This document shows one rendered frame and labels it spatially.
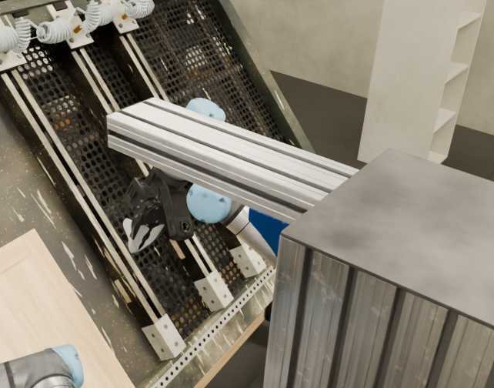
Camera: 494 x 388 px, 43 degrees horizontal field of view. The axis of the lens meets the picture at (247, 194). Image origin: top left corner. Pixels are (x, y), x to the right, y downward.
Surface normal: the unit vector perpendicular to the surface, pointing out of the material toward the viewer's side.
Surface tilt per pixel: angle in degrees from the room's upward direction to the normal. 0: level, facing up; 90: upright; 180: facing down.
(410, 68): 90
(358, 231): 0
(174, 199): 51
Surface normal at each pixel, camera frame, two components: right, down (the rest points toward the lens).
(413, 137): -0.58, 0.37
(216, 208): -0.31, 0.46
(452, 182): 0.07, -0.87
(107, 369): 0.70, -0.32
